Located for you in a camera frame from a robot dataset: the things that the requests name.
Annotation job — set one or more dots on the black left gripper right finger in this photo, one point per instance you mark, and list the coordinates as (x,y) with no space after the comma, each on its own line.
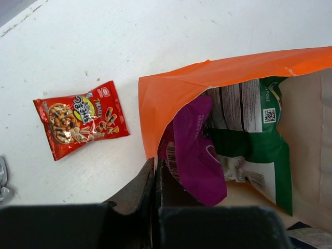
(180,221)

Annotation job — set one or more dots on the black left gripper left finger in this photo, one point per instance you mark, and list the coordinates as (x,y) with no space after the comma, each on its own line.
(122,221)

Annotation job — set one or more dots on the purple snack bag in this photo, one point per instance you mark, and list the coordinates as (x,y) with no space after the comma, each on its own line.
(191,157)

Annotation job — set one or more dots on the green snack bag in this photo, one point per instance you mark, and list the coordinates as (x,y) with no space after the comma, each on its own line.
(243,128)

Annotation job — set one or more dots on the red snack packet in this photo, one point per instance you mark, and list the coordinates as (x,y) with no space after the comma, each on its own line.
(72,121)

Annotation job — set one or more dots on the blue Burts crisps bag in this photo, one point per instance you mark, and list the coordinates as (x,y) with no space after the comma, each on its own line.
(304,236)

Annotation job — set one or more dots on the silver grey snack packet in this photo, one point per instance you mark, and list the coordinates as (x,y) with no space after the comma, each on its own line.
(7,194)

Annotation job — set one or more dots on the orange paper bag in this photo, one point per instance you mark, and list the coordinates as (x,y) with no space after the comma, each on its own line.
(305,123)

